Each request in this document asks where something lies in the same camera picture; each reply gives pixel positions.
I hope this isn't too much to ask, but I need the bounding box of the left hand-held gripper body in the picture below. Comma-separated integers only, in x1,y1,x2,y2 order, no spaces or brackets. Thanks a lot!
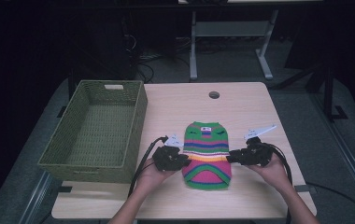
151,133,188,173

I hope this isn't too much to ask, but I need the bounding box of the striped knitted pet sweater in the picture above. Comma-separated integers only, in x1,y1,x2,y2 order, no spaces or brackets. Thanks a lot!
181,120,233,191

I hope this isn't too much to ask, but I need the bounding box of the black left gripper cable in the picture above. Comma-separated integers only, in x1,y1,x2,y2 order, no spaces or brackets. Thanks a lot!
127,135,169,198

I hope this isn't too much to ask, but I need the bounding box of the person's right hand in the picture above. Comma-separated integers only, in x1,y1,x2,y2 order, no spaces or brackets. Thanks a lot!
248,153,292,194

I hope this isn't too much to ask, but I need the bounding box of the grey metal desk frame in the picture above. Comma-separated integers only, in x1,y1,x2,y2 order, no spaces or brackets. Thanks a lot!
189,8,280,81

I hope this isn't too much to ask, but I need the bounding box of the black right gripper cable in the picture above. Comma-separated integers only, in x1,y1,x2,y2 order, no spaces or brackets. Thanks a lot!
264,142,355,224

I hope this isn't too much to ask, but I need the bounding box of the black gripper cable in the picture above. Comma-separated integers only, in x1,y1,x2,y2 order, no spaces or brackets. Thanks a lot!
127,135,169,198
264,142,355,224

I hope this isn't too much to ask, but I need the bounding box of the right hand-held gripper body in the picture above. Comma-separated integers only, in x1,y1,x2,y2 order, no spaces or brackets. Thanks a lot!
239,124,277,167

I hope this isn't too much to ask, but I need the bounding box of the black metal stand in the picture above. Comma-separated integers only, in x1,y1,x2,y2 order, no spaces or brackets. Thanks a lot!
320,63,349,123

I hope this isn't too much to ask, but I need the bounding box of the green woven basket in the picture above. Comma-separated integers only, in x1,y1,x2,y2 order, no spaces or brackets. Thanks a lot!
37,79,149,184

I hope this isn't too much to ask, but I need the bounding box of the tangle of floor cables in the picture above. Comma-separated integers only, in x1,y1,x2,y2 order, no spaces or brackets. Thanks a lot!
122,33,192,84

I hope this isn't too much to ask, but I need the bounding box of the dark cabinet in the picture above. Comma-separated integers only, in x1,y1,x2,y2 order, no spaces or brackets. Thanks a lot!
68,12,136,91

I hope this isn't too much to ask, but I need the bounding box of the person's left hand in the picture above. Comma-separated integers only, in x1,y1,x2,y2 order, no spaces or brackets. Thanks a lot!
136,157,180,196

